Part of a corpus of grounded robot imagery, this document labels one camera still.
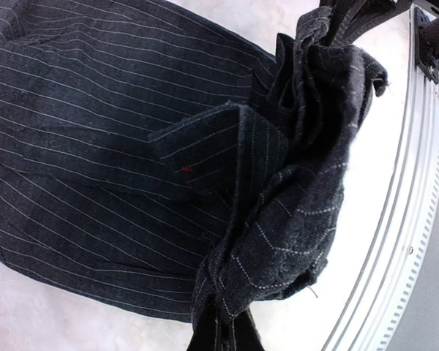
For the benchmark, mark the black pinstripe long sleeve shirt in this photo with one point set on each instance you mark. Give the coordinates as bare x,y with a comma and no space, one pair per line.
155,161

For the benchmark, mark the front aluminium rail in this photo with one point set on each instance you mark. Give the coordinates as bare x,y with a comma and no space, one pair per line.
390,270

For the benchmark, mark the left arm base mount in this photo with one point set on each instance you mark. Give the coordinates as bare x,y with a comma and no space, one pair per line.
426,38

